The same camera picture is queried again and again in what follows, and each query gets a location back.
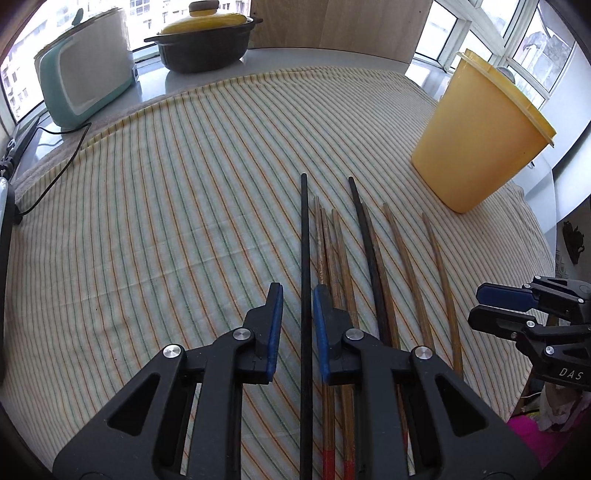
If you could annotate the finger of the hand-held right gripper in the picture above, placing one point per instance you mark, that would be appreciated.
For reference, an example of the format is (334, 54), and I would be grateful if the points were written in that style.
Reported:
(503, 297)
(494, 318)

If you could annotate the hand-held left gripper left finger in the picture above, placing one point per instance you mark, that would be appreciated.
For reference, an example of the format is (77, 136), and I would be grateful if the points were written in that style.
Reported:
(276, 332)

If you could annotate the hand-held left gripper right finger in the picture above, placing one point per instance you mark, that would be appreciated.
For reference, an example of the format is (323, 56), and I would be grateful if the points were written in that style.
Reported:
(319, 332)

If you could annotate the plain wooden chopstick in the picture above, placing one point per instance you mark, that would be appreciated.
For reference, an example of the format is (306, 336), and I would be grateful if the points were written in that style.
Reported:
(411, 277)
(385, 284)
(445, 295)

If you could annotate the red-ended wooden chopstick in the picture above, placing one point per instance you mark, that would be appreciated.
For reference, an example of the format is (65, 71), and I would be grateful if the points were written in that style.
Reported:
(344, 277)

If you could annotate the black chopstick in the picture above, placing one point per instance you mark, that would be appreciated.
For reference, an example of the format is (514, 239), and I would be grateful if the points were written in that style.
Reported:
(369, 249)
(303, 258)

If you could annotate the yellow plastic container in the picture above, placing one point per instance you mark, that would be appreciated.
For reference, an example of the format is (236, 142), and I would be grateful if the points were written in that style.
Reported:
(475, 138)

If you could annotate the person's right hand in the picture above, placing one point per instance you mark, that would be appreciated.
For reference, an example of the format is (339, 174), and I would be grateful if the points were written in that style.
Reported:
(565, 406)

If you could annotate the black figure sticker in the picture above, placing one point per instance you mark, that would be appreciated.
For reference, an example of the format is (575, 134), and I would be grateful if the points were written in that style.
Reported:
(572, 240)

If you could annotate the striped tablecloth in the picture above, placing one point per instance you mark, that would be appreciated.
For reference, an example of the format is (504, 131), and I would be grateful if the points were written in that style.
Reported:
(184, 207)

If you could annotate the black flat appliance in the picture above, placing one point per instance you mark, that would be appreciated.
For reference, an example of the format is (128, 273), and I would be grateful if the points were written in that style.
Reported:
(5, 277)

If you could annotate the black casserole pot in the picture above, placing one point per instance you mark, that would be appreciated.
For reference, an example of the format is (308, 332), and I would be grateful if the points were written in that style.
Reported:
(203, 53)

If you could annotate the light wooden board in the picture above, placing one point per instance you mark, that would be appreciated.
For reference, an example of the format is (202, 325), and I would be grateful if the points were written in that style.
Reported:
(346, 27)

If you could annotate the yellow pot lid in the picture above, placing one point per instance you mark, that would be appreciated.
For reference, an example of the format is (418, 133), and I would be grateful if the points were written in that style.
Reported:
(207, 23)

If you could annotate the teal and white rice cooker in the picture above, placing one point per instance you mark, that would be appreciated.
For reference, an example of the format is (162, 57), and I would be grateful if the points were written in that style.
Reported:
(83, 74)

